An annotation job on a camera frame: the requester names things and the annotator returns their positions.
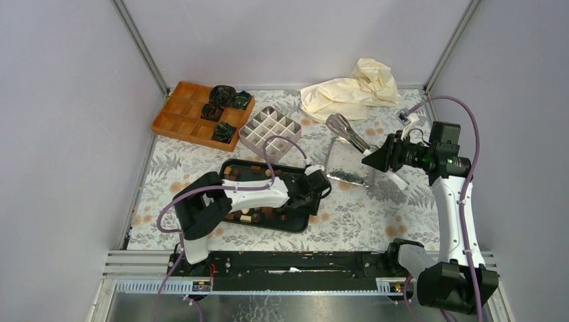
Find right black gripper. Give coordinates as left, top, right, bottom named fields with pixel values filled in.
left=361, top=130, right=433, bottom=173

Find black plastic tray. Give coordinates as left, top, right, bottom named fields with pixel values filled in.
left=219, top=158, right=321, bottom=233

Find metal serving tongs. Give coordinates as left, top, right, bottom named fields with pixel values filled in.
left=325, top=113, right=409, bottom=190

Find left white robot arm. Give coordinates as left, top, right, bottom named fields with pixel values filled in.
left=164, top=166, right=331, bottom=276

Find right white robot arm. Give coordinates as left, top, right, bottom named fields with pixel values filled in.
left=362, top=121, right=499, bottom=315

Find silver metal tray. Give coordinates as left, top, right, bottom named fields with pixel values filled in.
left=325, top=137, right=375, bottom=188

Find floral table mat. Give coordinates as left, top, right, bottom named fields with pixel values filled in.
left=127, top=89, right=439, bottom=251

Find pink grid box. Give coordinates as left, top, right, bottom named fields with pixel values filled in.
left=239, top=107, right=302, bottom=163

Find cream cloth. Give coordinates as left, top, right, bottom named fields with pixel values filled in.
left=300, top=58, right=401, bottom=123

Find dark paper cup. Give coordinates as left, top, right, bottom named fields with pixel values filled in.
left=228, top=91, right=252, bottom=110
left=201, top=103, right=224, bottom=122
left=209, top=85, right=236, bottom=107
left=211, top=122, right=236, bottom=144

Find orange compartment box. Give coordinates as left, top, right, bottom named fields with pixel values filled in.
left=151, top=81, right=255, bottom=152

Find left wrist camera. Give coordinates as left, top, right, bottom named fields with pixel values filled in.
left=304, top=164, right=325, bottom=176

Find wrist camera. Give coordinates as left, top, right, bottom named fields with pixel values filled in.
left=304, top=164, right=325, bottom=176
left=396, top=109, right=419, bottom=138

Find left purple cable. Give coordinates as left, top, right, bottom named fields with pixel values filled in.
left=151, top=135, right=312, bottom=322

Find purple cable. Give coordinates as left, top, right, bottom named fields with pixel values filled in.
left=402, top=95, right=485, bottom=322
left=151, top=135, right=312, bottom=322

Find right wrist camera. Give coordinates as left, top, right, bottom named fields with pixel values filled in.
left=396, top=109, right=419, bottom=138

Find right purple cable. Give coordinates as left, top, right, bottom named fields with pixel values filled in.
left=402, top=95, right=485, bottom=322

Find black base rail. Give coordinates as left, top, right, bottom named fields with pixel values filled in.
left=168, top=251, right=408, bottom=292

